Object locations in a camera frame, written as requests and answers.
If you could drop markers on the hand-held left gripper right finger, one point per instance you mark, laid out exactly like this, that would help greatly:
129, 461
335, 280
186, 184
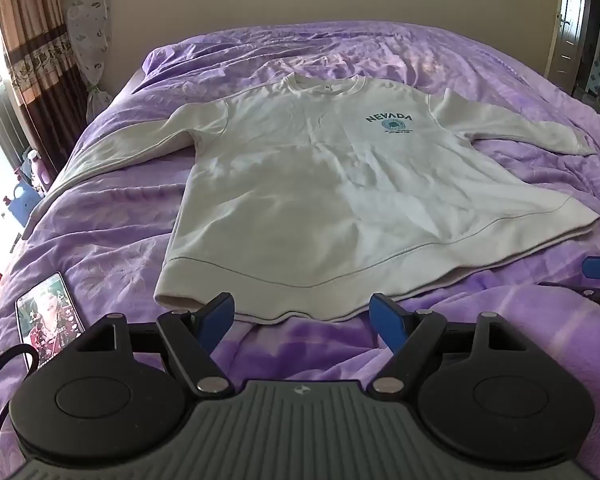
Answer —
386, 322

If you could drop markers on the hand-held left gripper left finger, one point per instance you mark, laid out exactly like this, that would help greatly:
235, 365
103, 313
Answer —
219, 319

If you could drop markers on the cream printed sweatshirt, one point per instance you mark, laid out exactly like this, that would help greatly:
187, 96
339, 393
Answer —
330, 185

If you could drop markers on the purple bed sheet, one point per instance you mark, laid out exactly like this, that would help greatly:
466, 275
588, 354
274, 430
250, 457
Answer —
120, 220

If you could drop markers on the smartphone with lit screen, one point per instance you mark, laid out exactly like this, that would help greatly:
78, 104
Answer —
47, 320

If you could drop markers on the blue plastic container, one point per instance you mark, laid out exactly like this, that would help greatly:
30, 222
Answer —
22, 199

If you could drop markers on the pink bottle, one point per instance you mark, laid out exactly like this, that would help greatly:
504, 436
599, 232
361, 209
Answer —
35, 170

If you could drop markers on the wooden door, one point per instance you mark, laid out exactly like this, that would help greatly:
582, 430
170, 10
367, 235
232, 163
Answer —
572, 20

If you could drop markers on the white patterned fabric cover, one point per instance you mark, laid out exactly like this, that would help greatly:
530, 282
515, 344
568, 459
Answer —
90, 35

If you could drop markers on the brown patterned curtain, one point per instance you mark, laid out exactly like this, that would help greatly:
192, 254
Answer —
35, 60

